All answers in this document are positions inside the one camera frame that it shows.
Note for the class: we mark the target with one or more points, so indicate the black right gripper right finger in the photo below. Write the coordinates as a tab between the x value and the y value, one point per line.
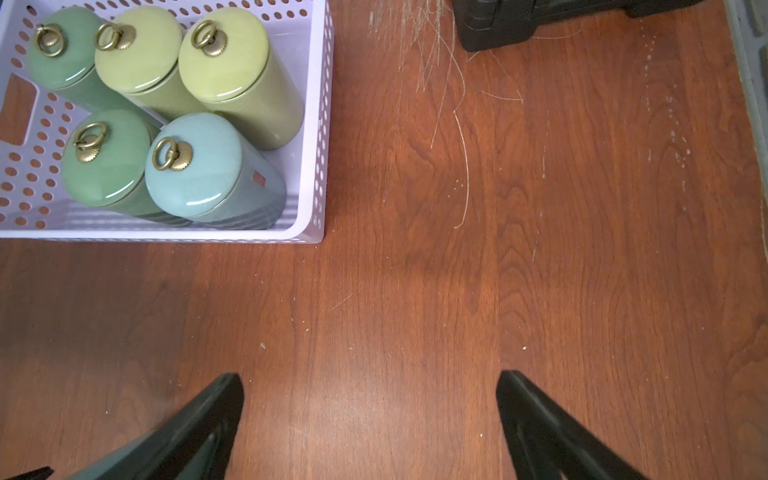
545	442

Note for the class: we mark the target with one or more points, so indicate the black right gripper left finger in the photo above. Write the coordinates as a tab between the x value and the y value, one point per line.
195	443

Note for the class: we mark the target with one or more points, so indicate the light blue tea canister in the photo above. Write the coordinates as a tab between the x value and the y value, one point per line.
200	168

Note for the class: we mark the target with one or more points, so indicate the dark green tea canister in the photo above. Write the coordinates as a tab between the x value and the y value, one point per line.
61	58

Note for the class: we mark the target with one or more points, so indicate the lavender plastic basket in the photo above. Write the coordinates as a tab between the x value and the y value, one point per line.
36	123

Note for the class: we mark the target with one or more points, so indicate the yellow-green right tea canister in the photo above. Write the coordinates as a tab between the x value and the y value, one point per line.
228	63

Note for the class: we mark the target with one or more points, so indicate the yellow-green tea canister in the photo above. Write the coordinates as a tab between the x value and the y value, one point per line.
228	63
137	54

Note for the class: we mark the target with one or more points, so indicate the yellow-green middle tea canister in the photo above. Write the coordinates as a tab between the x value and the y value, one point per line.
137	54

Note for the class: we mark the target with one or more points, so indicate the black plastic tool case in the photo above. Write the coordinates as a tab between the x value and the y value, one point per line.
488	24

